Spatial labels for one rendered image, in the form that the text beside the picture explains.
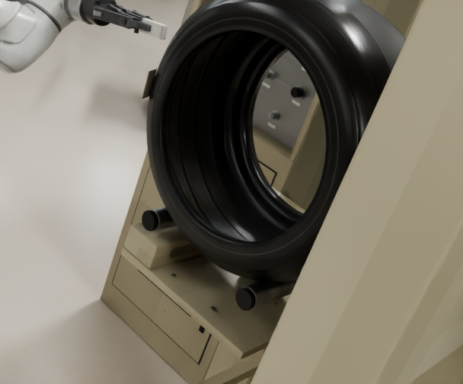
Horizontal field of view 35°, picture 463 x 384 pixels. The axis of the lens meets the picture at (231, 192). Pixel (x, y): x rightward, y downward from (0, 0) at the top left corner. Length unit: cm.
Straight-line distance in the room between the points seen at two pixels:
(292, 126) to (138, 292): 87
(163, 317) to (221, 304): 106
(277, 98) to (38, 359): 113
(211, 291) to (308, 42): 59
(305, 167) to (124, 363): 115
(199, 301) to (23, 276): 141
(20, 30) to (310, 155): 72
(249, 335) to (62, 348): 118
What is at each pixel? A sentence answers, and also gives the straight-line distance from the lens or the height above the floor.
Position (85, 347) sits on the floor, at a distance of 257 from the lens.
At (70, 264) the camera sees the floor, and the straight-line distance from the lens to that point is 295.
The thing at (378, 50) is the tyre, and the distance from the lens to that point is 126.
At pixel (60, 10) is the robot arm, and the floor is 116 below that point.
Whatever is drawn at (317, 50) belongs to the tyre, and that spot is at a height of 138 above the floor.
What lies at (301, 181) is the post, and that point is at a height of 100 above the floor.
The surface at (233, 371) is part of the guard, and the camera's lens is 103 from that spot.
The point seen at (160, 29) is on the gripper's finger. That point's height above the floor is 123.
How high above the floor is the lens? 162
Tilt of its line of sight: 24 degrees down
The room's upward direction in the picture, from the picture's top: 21 degrees clockwise
